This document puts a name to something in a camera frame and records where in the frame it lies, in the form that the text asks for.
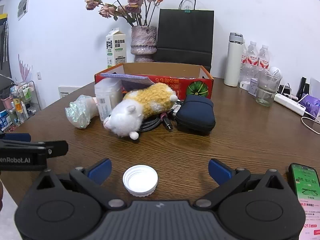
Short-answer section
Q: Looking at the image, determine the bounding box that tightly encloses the red cardboard box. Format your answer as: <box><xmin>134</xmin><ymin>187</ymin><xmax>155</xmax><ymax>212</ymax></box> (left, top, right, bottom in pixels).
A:
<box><xmin>94</xmin><ymin>62</ymin><xmax>214</xmax><ymax>101</ymax></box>

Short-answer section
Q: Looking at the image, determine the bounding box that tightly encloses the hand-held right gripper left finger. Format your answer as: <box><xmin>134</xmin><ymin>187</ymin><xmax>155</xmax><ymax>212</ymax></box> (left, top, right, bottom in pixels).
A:
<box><xmin>36</xmin><ymin>158</ymin><xmax>127</xmax><ymax>211</ymax></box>

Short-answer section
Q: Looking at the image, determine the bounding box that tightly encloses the wall poster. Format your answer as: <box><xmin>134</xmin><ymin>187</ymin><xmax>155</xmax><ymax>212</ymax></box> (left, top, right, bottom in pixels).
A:
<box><xmin>17</xmin><ymin>0</ymin><xmax>31</xmax><ymax>21</ymax></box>

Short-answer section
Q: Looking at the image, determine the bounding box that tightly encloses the mottled pink vase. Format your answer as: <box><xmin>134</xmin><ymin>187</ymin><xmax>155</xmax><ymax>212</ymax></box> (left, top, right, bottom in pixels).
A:
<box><xmin>130</xmin><ymin>26</ymin><xmax>158</xmax><ymax>63</ymax></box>

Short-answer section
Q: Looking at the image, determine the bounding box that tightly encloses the pink feather wall sticker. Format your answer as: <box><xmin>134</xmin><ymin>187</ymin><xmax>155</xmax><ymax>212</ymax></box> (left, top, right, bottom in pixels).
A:
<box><xmin>17</xmin><ymin>54</ymin><xmax>34</xmax><ymax>83</ymax></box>

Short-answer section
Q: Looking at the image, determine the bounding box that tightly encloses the metal wire rack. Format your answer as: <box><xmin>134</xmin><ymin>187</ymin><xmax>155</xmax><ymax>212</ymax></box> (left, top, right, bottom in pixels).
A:
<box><xmin>0</xmin><ymin>80</ymin><xmax>42</xmax><ymax>131</ymax></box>

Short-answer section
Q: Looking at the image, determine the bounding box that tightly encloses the white power strip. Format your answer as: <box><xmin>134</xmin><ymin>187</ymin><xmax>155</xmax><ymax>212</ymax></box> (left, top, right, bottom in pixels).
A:
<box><xmin>273</xmin><ymin>93</ymin><xmax>307</xmax><ymax>117</ymax></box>

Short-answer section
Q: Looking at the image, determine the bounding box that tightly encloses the white thermos bottle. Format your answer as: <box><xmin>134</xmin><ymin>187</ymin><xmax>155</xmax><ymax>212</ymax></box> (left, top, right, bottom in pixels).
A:
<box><xmin>223</xmin><ymin>32</ymin><xmax>244</xmax><ymax>87</ymax></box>

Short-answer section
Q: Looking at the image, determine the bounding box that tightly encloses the black paper bag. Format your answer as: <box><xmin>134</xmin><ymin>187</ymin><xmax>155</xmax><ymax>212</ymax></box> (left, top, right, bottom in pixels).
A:
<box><xmin>153</xmin><ymin>0</ymin><xmax>215</xmax><ymax>74</ymax></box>

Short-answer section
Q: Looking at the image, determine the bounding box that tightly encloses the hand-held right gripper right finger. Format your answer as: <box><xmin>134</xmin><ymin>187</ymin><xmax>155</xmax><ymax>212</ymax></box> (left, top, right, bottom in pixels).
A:
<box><xmin>194</xmin><ymin>158</ymin><xmax>285</xmax><ymax>209</ymax></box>

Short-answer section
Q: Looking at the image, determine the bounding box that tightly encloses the wooden desktop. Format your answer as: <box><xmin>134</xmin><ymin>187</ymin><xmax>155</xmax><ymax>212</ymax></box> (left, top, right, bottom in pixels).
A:
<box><xmin>0</xmin><ymin>76</ymin><xmax>320</xmax><ymax>240</ymax></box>

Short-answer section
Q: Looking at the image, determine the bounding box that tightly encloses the white cable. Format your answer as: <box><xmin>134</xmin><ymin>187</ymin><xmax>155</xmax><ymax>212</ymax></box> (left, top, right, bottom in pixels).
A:
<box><xmin>301</xmin><ymin>116</ymin><xmax>320</xmax><ymax>132</ymax></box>

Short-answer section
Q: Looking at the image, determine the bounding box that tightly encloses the purple packet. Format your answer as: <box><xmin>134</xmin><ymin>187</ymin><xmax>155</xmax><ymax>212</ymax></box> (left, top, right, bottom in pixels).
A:
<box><xmin>298</xmin><ymin>94</ymin><xmax>320</xmax><ymax>118</ymax></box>

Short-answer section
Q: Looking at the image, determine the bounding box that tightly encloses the white green milk carton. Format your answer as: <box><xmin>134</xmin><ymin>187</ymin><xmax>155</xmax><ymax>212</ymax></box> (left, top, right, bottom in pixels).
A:
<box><xmin>105</xmin><ymin>28</ymin><xmax>127</xmax><ymax>69</ymax></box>

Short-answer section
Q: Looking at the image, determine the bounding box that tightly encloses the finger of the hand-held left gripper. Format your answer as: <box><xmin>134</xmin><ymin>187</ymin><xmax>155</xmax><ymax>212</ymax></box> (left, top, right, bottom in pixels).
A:
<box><xmin>0</xmin><ymin>133</ymin><xmax>32</xmax><ymax>142</ymax></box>
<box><xmin>0</xmin><ymin>140</ymin><xmax>69</xmax><ymax>158</ymax></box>

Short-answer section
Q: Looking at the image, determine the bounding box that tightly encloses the dark wall hanging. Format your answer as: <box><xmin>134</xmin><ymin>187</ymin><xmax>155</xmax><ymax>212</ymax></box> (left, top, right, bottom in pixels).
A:
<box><xmin>0</xmin><ymin>12</ymin><xmax>12</xmax><ymax>81</ymax></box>

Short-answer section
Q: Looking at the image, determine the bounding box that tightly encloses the crumpled iridescent plastic wrap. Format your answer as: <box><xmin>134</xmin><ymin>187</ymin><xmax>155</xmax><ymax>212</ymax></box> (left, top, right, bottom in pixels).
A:
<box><xmin>65</xmin><ymin>95</ymin><xmax>99</xmax><ymax>129</ymax></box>

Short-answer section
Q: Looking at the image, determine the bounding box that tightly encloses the clear glass cup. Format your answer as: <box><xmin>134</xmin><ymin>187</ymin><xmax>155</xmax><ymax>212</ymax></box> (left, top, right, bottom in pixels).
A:
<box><xmin>255</xmin><ymin>70</ymin><xmax>280</xmax><ymax>107</ymax></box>

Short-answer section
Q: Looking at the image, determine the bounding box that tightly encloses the purple cloth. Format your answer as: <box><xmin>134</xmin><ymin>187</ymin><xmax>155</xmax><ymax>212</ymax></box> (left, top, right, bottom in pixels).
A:
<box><xmin>100</xmin><ymin>73</ymin><xmax>155</xmax><ymax>87</ymax></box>

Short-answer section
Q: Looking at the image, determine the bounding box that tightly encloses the small lavender box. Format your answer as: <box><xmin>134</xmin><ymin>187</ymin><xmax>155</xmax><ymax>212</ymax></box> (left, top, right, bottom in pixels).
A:
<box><xmin>248</xmin><ymin>77</ymin><xmax>261</xmax><ymax>97</ymax></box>

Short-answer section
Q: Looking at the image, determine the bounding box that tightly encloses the braided charging cable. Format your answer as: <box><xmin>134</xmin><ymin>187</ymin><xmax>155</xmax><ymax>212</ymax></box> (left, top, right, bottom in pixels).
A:
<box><xmin>138</xmin><ymin>112</ymin><xmax>176</xmax><ymax>133</ymax></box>

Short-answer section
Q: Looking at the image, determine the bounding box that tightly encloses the white round device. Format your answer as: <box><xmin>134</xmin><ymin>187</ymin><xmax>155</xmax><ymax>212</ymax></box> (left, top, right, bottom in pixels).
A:
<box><xmin>268</xmin><ymin>66</ymin><xmax>283</xmax><ymax>81</ymax></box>

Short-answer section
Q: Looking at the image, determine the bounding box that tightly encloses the smartphone with green screen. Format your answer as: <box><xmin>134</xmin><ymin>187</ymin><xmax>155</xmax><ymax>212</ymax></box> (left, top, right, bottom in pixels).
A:
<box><xmin>288</xmin><ymin>162</ymin><xmax>320</xmax><ymax>240</ymax></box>

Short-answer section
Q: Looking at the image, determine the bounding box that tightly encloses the clear plastic swab container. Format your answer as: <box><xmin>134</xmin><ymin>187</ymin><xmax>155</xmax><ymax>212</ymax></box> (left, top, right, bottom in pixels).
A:
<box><xmin>94</xmin><ymin>78</ymin><xmax>123</xmax><ymax>122</ymax></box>

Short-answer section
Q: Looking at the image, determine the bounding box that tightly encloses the clear water bottle red label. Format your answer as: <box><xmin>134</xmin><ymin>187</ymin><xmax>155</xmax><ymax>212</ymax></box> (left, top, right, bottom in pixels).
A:
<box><xmin>257</xmin><ymin>44</ymin><xmax>271</xmax><ymax>72</ymax></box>
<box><xmin>240</xmin><ymin>41</ymin><xmax>259</xmax><ymax>84</ymax></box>

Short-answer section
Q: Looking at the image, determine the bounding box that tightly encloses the navy zip pouch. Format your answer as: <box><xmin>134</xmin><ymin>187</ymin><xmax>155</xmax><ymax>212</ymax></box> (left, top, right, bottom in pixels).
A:
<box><xmin>176</xmin><ymin>94</ymin><xmax>216</xmax><ymax>134</ymax></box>

